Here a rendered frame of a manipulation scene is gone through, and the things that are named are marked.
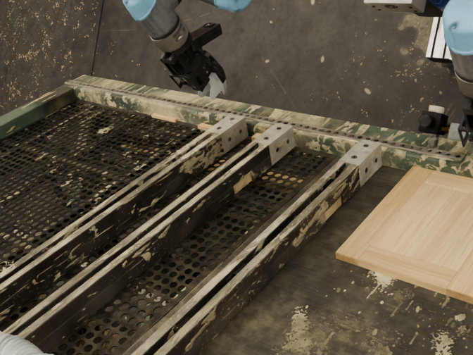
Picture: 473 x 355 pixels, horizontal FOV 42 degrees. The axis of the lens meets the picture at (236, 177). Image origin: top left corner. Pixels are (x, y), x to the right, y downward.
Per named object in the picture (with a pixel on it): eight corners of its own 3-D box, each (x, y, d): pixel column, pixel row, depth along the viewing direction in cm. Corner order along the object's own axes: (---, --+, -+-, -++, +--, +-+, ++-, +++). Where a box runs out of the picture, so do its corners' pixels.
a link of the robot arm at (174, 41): (160, 13, 133) (187, 13, 128) (171, 27, 136) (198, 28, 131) (143, 39, 131) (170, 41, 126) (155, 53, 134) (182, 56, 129)
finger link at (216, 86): (215, 108, 148) (196, 86, 141) (225, 89, 149) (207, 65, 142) (224, 110, 146) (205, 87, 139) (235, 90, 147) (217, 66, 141)
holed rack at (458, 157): (464, 156, 156) (464, 154, 156) (460, 161, 155) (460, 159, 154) (70, 81, 255) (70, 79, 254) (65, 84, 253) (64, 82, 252)
